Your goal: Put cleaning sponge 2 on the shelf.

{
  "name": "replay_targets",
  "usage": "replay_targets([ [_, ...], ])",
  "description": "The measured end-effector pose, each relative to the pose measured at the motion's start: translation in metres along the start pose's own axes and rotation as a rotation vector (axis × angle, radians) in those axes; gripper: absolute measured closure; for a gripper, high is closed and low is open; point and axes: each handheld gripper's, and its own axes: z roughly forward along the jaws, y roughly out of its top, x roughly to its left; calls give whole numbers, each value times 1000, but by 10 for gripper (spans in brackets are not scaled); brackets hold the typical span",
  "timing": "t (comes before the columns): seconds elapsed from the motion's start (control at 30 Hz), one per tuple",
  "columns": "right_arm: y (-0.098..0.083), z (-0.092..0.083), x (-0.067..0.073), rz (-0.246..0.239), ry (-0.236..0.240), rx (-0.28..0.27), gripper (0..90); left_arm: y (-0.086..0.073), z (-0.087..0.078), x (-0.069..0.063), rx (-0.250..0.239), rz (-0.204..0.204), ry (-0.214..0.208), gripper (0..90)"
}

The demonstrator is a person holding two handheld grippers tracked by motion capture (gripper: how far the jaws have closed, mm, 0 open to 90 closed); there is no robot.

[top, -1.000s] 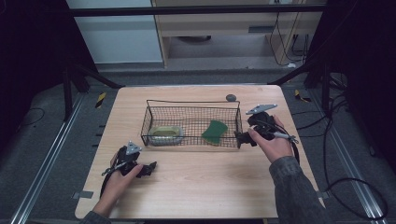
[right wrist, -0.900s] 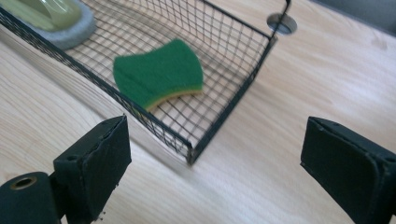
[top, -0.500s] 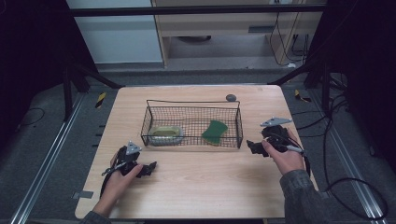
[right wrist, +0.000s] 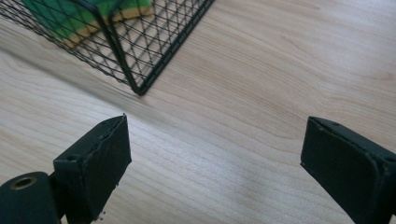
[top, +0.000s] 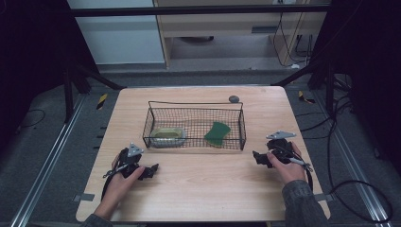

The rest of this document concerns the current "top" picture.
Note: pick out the black horizontal frame bar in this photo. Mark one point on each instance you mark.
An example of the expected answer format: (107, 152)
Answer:
(195, 10)

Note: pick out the yellow and black tape strip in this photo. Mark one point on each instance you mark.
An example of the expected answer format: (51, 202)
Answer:
(305, 98)
(101, 101)

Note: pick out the grey round disc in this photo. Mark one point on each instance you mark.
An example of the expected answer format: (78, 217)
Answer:
(234, 99)

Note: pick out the light wooden desk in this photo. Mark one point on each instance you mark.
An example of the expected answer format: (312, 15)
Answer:
(227, 26)

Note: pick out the dark curtain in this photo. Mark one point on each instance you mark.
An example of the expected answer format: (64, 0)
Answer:
(372, 63)
(30, 63)

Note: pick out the yellow and green sponge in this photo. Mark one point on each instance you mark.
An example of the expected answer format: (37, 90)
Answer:
(217, 133)

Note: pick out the black metal stand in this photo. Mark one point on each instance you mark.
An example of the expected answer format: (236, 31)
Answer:
(329, 91)
(68, 94)

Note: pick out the aluminium floor rail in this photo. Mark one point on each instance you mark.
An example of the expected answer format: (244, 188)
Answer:
(356, 170)
(47, 164)

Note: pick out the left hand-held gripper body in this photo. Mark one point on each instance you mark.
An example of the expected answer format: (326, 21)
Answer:
(130, 162)

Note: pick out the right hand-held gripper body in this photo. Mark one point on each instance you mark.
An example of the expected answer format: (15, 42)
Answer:
(280, 148)

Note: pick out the person's right hand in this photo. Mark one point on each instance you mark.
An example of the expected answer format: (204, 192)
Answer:
(290, 171)

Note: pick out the person's left hand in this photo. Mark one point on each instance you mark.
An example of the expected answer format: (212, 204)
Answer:
(121, 186)

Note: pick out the white cabinet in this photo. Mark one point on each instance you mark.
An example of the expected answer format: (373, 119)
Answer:
(119, 38)

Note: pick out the grey tape piece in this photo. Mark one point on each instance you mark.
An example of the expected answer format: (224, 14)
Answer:
(324, 197)
(83, 197)

